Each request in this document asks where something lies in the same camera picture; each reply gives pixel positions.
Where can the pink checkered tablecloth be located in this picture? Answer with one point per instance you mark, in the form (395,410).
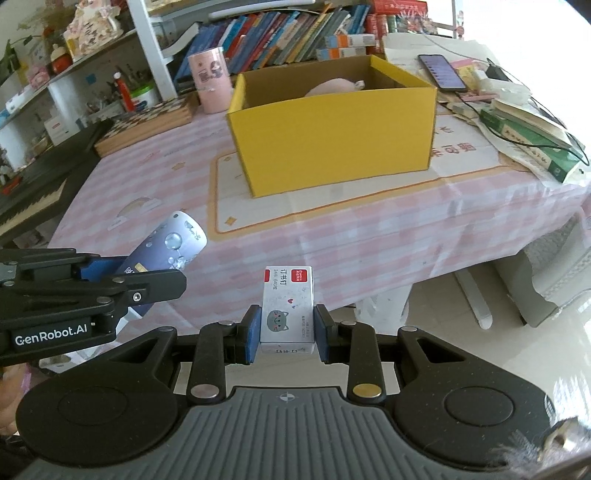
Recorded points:
(360,238)

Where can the pink plush pig toy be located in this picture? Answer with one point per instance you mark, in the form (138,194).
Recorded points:
(336,86)

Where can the white bookshelf unit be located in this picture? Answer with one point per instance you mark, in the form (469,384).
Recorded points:
(163,29)

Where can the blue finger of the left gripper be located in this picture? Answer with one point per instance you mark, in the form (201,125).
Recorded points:
(101,267)
(124,290)

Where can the floral cat figurine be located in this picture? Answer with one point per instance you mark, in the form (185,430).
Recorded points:
(95,24)

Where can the small white staples box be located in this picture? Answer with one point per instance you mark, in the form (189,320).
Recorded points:
(288,311)

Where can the pink cylindrical canister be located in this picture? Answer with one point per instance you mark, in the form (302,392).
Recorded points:
(212,80)

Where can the red white doll jar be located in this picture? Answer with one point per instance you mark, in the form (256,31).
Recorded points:
(60,58)

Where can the red dictionary book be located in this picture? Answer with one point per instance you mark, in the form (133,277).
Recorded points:
(396,7)

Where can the green white book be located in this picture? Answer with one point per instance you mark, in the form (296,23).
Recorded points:
(563,163)

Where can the yellow cardboard box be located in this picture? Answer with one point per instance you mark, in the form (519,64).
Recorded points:
(290,142)

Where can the blue white spray bottle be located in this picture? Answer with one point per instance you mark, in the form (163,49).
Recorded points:
(173,244)

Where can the smartphone on table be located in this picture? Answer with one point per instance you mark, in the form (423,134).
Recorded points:
(443,73)

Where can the black Yamaha keyboard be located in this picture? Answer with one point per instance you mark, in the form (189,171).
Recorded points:
(47,187)

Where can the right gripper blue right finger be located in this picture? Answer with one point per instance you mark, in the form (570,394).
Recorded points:
(355,345)

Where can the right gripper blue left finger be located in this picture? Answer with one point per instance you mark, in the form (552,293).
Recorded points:
(218,345)

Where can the row of colourful books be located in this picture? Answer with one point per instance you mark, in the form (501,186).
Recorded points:
(272,37)

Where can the white green lidded jar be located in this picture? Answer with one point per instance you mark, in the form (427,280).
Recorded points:
(145,97)

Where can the red glue bottle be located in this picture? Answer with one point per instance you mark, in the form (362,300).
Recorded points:
(124,92)

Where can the wooden chessboard box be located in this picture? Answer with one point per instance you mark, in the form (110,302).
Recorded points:
(143,125)

